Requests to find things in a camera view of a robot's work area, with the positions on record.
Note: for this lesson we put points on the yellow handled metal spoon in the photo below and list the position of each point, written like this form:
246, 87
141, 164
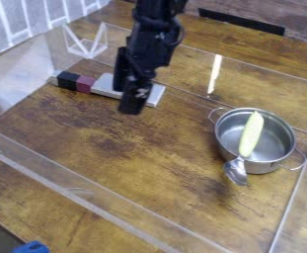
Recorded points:
234, 168

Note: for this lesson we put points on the blue object at corner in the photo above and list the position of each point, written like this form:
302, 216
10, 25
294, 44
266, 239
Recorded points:
32, 247

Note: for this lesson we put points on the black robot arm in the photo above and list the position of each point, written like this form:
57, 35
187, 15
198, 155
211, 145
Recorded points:
157, 9

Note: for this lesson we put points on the clear acrylic triangle stand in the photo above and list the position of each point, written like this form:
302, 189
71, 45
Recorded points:
84, 47

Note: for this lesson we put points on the black wall strip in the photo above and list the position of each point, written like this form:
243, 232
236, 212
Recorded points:
243, 22

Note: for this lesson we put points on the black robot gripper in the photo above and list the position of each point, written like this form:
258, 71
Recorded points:
149, 47

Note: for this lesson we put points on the grey block with coloured end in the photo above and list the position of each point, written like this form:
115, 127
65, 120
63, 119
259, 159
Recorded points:
85, 84

